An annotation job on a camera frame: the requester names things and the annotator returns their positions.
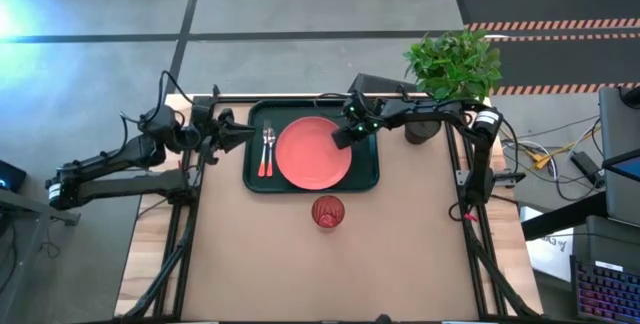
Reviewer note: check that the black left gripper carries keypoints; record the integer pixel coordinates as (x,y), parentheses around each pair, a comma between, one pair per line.
(212,134)

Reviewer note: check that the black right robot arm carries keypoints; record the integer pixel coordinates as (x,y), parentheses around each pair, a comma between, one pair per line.
(477,164)

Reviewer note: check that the orange round plate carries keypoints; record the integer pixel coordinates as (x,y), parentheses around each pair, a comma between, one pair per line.
(307,156)

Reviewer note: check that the grey computer monitor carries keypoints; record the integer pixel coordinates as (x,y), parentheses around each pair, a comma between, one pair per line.
(620,129)

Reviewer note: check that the black desk beam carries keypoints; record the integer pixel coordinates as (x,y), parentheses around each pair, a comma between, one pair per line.
(560,216)

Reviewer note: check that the grey side desk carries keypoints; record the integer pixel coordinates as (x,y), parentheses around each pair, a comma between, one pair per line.
(30,209)

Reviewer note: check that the white printed sheet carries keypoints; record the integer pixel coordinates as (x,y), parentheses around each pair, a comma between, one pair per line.
(550,254)

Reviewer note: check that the black floor mat striped edge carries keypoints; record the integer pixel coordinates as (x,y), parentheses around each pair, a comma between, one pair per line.
(565,61)
(545,4)

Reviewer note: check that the dark green plastic tray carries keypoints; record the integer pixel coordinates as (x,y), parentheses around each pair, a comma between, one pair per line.
(365,169)

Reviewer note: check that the red translucent cup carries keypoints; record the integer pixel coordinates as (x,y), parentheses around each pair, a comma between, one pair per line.
(328,212)

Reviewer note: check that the brown table mat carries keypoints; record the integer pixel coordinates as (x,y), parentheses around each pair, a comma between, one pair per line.
(310,274)

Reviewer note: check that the black chair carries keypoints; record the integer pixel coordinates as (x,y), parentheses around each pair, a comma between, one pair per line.
(372,84)

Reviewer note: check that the dark round plant pot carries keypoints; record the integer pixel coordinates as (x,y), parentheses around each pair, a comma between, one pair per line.
(420,134)

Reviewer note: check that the backlit black keyboard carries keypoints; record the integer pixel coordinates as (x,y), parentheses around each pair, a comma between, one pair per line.
(607,291)

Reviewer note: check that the black metal table frame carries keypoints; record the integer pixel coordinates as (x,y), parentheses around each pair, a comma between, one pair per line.
(172,264)

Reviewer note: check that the black power adapter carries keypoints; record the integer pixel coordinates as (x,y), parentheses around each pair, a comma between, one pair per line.
(585,166)

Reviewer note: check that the green leafy plant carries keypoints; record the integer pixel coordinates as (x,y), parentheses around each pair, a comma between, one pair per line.
(452,69)

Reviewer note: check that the black box with light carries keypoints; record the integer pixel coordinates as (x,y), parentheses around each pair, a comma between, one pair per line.
(10,176)

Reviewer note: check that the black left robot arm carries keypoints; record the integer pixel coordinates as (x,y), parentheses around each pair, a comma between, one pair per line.
(125,156)

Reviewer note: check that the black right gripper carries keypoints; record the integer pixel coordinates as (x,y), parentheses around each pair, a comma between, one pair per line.
(362,119)

